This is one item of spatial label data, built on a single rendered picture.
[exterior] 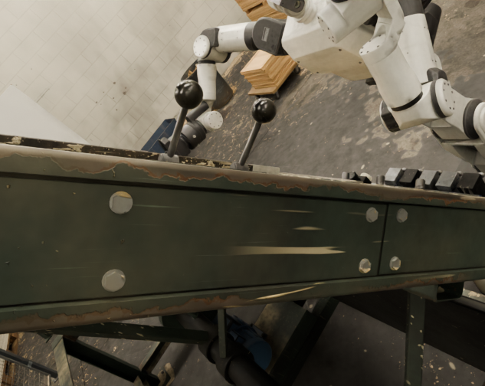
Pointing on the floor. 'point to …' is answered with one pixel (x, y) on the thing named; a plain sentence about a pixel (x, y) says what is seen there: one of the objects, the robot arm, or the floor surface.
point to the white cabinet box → (25, 119)
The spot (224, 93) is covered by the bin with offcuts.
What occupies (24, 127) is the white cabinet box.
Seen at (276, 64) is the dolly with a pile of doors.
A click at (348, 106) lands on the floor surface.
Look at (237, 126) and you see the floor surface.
